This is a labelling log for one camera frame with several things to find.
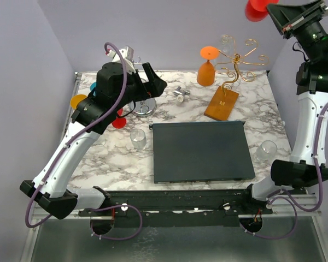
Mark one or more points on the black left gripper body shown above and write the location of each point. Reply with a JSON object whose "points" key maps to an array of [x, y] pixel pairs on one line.
{"points": [[135, 89]]}

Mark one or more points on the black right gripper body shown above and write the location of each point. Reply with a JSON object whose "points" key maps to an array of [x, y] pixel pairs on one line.
{"points": [[308, 34]]}

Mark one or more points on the red plastic wine glass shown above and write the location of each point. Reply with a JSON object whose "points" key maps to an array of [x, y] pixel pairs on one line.
{"points": [[255, 10]]}

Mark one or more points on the blue plastic wine glass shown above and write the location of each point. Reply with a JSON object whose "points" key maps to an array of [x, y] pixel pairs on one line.
{"points": [[92, 86]]}

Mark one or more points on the clear ribbed wine glass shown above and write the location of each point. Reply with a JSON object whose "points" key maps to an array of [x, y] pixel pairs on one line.
{"points": [[138, 139]]}

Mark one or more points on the orange plastic wine glass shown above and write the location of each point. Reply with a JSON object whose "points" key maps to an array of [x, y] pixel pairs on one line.
{"points": [[206, 72]]}

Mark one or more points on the yellow plastic wine glass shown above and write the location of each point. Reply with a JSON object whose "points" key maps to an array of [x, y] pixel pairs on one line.
{"points": [[76, 100]]}

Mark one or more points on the clear textured wine glass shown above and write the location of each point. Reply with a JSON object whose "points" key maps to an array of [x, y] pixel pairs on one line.
{"points": [[100, 142]]}

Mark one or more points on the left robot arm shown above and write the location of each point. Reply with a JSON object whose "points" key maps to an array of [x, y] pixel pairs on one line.
{"points": [[90, 119]]}

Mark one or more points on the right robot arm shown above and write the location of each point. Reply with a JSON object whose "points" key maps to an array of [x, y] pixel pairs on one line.
{"points": [[306, 165]]}

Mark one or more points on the chrome wine glass rack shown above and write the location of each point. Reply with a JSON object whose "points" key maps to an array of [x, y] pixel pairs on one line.
{"points": [[144, 108]]}

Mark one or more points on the clear glass on gold rack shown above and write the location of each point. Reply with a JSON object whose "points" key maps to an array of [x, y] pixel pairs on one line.
{"points": [[227, 45]]}

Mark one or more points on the small chrome metal fitting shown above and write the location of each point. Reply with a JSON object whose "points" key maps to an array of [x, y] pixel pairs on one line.
{"points": [[180, 92]]}

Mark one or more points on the dark grey flat box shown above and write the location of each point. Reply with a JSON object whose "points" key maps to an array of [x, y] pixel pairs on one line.
{"points": [[201, 152]]}

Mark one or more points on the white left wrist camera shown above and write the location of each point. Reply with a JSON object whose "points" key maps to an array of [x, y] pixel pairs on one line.
{"points": [[127, 54]]}

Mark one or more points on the gold wire wooden-base rack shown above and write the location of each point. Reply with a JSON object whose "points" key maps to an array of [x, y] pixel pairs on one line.
{"points": [[224, 98]]}

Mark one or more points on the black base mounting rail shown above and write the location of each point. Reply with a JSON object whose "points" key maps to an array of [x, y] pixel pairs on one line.
{"points": [[175, 208]]}

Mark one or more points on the aluminium extrusion rail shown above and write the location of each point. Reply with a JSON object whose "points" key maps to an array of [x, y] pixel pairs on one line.
{"points": [[282, 205]]}

